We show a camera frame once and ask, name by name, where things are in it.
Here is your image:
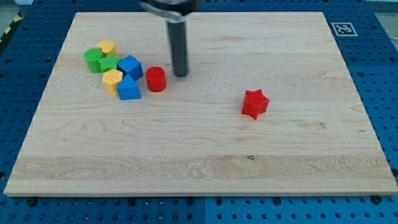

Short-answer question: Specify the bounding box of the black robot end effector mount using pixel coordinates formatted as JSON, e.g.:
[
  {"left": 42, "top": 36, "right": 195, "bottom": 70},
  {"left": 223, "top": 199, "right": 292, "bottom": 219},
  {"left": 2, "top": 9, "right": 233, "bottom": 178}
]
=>
[{"left": 139, "top": 0, "right": 200, "bottom": 22}]

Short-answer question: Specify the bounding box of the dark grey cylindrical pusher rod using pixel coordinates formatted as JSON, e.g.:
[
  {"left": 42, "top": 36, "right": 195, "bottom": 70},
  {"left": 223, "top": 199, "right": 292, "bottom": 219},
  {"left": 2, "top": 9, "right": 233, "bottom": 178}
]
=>
[{"left": 167, "top": 21, "right": 189, "bottom": 77}]

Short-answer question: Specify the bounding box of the red star block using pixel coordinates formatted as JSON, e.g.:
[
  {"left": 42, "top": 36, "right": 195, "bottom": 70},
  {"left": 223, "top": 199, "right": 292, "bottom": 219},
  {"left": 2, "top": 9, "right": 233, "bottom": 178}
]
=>
[{"left": 241, "top": 89, "right": 270, "bottom": 120}]

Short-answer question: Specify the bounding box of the green star block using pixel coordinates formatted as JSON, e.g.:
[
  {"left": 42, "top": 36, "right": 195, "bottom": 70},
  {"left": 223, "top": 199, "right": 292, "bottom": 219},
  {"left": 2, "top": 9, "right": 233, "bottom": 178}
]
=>
[{"left": 98, "top": 54, "right": 122, "bottom": 72}]

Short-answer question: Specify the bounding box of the red cylinder block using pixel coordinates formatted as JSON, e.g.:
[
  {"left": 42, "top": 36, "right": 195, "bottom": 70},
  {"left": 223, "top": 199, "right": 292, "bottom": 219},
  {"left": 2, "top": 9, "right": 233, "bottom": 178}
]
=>
[{"left": 145, "top": 67, "right": 167, "bottom": 92}]

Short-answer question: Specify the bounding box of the blue cube block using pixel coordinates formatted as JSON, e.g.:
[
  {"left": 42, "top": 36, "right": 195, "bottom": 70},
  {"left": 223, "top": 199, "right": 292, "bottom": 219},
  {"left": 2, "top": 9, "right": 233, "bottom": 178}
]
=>
[{"left": 118, "top": 55, "right": 143, "bottom": 81}]

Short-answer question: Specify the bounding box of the yellow heart block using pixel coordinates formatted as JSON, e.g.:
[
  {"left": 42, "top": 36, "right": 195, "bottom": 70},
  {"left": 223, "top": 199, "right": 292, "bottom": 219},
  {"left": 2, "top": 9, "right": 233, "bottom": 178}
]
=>
[{"left": 96, "top": 40, "right": 118, "bottom": 57}]

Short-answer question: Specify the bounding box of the blue triangle block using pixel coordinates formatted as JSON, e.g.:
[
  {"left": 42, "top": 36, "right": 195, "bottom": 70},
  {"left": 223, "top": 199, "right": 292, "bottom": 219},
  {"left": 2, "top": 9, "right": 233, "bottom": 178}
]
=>
[{"left": 116, "top": 75, "right": 141, "bottom": 100}]

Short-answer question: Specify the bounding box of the yellow hexagon block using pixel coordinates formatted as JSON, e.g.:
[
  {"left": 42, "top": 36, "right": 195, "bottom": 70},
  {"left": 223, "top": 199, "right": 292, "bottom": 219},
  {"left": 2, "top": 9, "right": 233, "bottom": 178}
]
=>
[{"left": 102, "top": 69, "right": 123, "bottom": 96}]

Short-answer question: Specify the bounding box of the green cylinder block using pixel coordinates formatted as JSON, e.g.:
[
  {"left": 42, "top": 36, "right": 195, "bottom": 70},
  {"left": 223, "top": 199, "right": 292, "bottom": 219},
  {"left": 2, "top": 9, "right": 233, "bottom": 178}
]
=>
[{"left": 83, "top": 48, "right": 103, "bottom": 73}]

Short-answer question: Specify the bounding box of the light wooden board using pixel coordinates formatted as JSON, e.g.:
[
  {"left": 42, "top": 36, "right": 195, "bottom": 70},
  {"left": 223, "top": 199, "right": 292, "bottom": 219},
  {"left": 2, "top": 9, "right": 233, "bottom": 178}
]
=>
[{"left": 4, "top": 12, "right": 397, "bottom": 197}]

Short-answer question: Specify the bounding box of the white fiducial marker tag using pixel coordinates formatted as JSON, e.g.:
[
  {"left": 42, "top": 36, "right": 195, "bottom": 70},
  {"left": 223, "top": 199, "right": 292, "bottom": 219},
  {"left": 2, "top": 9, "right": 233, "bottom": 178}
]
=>
[{"left": 331, "top": 22, "right": 358, "bottom": 37}]

